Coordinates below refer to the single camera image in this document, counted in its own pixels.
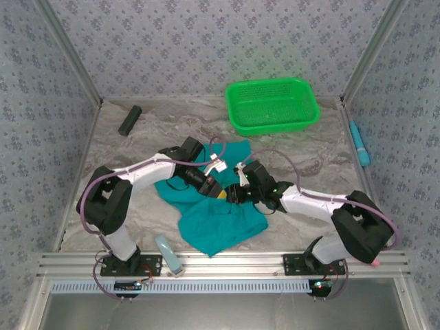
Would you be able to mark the teal t-shirt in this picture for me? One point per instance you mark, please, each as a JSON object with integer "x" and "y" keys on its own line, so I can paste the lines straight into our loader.
{"x": 220, "y": 227}

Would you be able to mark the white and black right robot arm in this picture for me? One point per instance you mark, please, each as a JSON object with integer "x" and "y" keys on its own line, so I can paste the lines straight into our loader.
{"x": 309, "y": 203}

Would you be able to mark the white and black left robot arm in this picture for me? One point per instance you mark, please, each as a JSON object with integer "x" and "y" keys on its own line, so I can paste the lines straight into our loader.
{"x": 148, "y": 172}

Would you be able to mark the black rectangular block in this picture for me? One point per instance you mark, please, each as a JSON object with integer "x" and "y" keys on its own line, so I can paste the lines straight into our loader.
{"x": 130, "y": 120}

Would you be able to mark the green plastic basket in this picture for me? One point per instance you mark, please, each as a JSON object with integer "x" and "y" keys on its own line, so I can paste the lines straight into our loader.
{"x": 275, "y": 99}

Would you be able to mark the pale blue lint brush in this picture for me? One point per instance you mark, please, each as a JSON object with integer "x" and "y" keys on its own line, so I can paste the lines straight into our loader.
{"x": 168, "y": 254}

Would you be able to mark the blue cylindrical tool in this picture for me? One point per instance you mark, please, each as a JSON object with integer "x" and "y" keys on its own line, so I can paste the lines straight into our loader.
{"x": 359, "y": 144}

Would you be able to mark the grey metal panel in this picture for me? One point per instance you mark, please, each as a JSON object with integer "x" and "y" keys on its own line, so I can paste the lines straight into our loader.
{"x": 223, "y": 313}

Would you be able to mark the aluminium table edge rail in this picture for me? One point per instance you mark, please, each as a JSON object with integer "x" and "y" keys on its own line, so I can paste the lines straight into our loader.
{"x": 223, "y": 263}

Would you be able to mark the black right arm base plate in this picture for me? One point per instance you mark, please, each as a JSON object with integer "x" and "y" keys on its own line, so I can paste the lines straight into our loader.
{"x": 292, "y": 264}

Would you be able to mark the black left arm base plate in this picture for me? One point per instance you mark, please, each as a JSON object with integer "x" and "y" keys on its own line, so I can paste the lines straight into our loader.
{"x": 153, "y": 264}

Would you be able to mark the aluminium side rail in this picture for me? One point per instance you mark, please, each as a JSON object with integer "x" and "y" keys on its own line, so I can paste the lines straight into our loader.
{"x": 366, "y": 182}
{"x": 82, "y": 154}

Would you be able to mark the aluminium frame post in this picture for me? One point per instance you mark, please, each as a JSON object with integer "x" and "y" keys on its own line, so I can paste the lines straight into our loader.
{"x": 68, "y": 51}
{"x": 374, "y": 48}

